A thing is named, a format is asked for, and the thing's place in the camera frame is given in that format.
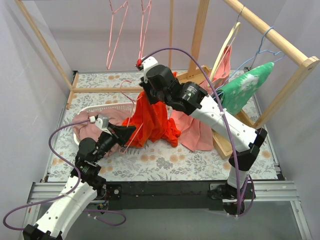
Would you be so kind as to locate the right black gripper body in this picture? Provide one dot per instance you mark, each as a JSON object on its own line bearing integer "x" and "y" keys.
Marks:
{"x": 152, "y": 93}

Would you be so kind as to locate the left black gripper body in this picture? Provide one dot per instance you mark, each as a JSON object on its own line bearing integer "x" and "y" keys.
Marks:
{"x": 115, "y": 135}

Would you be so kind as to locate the pink hanger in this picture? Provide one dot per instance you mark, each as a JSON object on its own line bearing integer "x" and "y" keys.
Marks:
{"x": 145, "y": 17}
{"x": 131, "y": 114}
{"x": 114, "y": 35}

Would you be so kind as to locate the orange t shirt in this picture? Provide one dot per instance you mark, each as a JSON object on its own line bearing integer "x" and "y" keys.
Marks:
{"x": 152, "y": 123}

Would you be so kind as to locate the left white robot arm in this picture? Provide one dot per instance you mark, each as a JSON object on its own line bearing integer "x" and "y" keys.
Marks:
{"x": 83, "y": 185}

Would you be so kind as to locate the green tie-dye shirt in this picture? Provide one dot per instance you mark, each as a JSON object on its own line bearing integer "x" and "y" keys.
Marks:
{"x": 235, "y": 94}

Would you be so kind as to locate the cream wooden hanger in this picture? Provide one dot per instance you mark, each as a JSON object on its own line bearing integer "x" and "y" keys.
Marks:
{"x": 222, "y": 50}

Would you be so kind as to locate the white laundry basket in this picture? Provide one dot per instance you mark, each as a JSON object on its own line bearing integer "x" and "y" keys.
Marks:
{"x": 110, "y": 108}

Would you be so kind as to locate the dusty pink garment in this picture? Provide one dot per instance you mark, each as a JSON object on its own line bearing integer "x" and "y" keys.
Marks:
{"x": 87, "y": 148}

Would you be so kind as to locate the floral table mat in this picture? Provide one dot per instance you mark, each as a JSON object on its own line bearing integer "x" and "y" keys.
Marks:
{"x": 155, "y": 161}

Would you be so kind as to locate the salmon pink garment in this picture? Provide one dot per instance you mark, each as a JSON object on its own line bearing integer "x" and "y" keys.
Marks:
{"x": 194, "y": 134}

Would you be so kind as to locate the left wooden clothes rack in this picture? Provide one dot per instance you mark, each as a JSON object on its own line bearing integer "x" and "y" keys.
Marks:
{"x": 71, "y": 86}

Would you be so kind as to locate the wooden clothes rack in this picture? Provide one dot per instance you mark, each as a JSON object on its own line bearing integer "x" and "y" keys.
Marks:
{"x": 305, "y": 64}
{"x": 71, "y": 86}

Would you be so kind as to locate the right wooden clothes rack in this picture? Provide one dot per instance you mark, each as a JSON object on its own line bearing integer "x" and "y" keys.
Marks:
{"x": 305, "y": 64}

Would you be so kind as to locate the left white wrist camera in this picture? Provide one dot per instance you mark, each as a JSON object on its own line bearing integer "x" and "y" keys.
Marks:
{"x": 101, "y": 121}

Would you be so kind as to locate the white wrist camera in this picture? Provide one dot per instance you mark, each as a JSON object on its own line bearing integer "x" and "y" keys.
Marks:
{"x": 147, "y": 64}
{"x": 101, "y": 121}

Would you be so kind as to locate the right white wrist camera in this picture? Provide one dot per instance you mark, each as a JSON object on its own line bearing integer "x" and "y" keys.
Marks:
{"x": 147, "y": 64}

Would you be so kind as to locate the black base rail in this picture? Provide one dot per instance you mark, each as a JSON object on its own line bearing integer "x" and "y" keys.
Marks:
{"x": 213, "y": 195}

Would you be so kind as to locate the aluminium frame rail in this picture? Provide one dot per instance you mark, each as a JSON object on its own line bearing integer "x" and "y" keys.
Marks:
{"x": 279, "y": 191}

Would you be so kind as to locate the blue wire hanger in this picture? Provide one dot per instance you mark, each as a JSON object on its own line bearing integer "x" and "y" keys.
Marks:
{"x": 259, "y": 51}

